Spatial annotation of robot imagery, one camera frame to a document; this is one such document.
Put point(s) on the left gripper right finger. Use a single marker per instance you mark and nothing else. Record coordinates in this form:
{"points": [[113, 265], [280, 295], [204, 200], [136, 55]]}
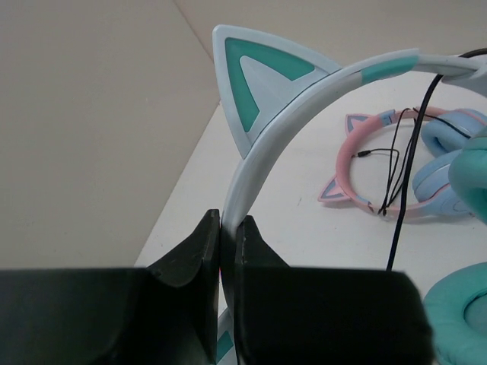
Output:
{"points": [[298, 315]]}

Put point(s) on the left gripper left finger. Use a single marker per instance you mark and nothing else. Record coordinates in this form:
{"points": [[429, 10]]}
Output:
{"points": [[165, 313]]}

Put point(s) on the pink blue cat-ear headphones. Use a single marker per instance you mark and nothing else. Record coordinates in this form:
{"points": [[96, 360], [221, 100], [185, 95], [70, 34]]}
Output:
{"points": [[371, 163]]}

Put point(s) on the teal cat-ear headphones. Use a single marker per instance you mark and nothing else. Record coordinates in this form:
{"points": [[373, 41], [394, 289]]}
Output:
{"points": [[270, 88]]}

